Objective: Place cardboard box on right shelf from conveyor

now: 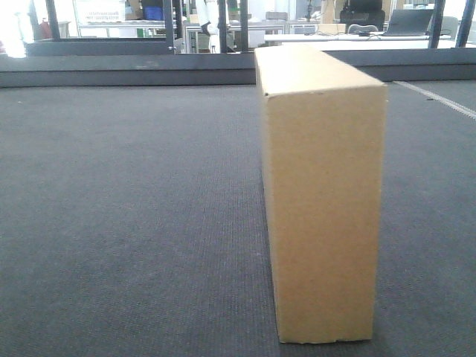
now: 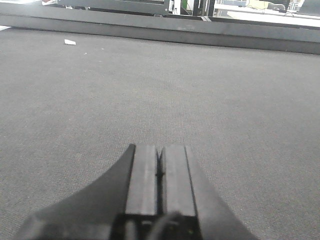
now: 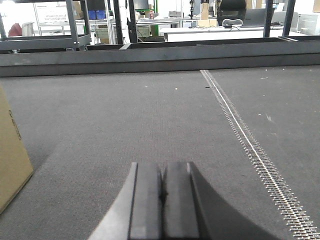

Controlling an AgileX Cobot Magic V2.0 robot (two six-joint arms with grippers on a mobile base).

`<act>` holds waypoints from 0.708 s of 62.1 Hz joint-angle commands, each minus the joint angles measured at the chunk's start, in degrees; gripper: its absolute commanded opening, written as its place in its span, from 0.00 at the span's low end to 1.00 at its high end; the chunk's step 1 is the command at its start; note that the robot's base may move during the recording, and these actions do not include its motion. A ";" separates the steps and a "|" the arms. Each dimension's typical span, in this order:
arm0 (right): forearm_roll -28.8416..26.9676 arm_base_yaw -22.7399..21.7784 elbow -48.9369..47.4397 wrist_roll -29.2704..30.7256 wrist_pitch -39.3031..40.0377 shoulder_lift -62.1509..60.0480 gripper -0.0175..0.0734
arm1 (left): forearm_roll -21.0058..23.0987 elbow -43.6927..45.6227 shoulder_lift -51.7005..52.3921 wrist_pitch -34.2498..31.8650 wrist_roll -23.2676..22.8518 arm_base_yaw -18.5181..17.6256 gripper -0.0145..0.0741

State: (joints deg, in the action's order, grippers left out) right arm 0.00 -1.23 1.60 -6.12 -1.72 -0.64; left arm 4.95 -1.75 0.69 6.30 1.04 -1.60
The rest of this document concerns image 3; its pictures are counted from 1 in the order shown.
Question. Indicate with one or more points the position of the black office chair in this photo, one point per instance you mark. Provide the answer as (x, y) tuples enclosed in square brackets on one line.
[(230, 9)]

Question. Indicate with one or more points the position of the grey conveyor belt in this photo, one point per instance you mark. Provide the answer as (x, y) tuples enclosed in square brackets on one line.
[(82, 132)]

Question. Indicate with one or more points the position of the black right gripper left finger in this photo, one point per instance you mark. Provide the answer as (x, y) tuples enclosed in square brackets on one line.
[(136, 213)]

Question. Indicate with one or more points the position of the grey conveyor side rail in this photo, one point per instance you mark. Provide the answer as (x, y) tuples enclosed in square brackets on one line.
[(166, 57)]

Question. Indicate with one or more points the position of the grey metal cart frame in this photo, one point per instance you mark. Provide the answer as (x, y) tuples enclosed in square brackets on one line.
[(73, 41)]

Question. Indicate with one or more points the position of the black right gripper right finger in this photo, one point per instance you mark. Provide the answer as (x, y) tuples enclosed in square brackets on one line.
[(193, 210)]

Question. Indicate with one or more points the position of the white work table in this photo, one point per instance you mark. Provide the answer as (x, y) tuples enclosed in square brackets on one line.
[(185, 34)]

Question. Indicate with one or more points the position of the metal belt lacing seam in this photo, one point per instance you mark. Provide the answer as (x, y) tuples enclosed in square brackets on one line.
[(289, 206)]

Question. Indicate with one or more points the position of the brown cardboard box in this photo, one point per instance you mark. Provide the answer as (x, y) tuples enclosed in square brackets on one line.
[(15, 165)]

